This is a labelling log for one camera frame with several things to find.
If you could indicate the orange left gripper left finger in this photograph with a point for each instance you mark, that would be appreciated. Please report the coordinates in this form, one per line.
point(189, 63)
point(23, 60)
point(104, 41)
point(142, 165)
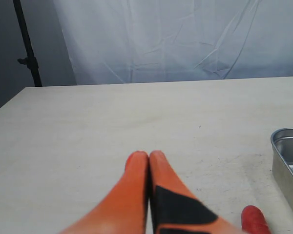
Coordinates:
point(124, 209)

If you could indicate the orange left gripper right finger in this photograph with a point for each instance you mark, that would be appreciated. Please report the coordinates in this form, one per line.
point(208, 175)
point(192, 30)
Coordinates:
point(175, 209)

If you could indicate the red toy sausage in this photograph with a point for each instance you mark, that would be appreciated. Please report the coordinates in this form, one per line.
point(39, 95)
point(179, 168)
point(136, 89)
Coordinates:
point(253, 221)

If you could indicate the stainless steel lunch box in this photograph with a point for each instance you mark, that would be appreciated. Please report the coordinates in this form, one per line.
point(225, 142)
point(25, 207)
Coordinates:
point(282, 164)

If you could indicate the white fabric backdrop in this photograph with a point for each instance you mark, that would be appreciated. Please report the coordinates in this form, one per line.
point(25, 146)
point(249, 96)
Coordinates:
point(136, 41)

